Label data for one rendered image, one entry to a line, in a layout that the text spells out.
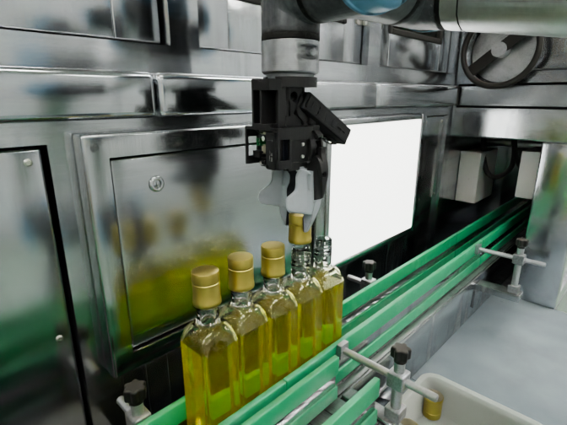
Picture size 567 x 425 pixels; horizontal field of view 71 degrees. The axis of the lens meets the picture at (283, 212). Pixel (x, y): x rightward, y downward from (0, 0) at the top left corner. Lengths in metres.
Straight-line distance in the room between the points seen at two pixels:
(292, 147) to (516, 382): 0.78
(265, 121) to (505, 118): 0.96
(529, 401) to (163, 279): 0.79
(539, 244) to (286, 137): 1.04
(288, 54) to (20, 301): 0.45
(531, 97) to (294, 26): 0.95
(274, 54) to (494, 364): 0.88
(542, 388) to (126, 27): 1.05
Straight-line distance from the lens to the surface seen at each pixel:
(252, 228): 0.71
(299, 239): 0.59
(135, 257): 0.59
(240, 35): 0.72
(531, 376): 1.13
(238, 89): 0.66
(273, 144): 0.51
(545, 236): 1.40
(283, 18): 0.52
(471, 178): 1.54
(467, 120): 1.41
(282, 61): 0.52
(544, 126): 1.35
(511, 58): 1.37
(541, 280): 1.44
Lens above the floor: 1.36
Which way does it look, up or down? 16 degrees down
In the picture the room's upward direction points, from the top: straight up
